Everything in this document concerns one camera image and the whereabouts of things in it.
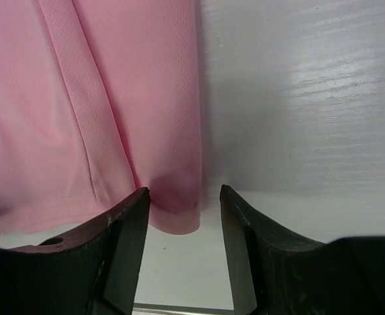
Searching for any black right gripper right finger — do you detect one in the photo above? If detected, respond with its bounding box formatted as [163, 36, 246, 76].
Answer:
[220, 185, 385, 314]

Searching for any aluminium table frame rail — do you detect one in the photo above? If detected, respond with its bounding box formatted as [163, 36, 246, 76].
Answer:
[133, 303, 233, 314]

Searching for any pink t shirt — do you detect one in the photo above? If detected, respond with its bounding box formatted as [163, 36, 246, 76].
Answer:
[0, 1, 202, 234]

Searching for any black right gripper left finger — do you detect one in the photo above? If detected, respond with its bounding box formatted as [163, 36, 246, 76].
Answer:
[0, 188, 150, 314]

